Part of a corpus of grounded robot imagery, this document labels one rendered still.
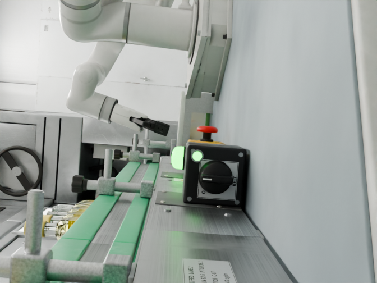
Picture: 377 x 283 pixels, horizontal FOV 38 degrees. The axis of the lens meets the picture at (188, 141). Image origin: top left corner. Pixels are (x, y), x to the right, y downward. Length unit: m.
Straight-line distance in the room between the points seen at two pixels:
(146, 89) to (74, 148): 2.78
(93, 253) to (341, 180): 0.28
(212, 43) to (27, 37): 4.68
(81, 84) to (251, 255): 1.13
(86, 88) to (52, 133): 0.83
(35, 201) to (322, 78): 0.23
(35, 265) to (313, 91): 0.25
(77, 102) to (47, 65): 3.64
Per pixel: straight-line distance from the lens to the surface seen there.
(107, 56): 1.66
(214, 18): 1.16
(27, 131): 2.41
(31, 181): 2.40
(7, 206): 2.39
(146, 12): 1.27
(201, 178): 0.69
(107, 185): 0.87
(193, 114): 1.50
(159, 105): 5.06
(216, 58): 1.20
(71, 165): 2.36
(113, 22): 1.27
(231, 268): 0.45
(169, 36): 1.27
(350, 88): 0.35
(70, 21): 1.27
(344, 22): 0.38
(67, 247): 0.55
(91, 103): 1.57
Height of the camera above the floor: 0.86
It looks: 2 degrees down
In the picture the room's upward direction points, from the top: 86 degrees counter-clockwise
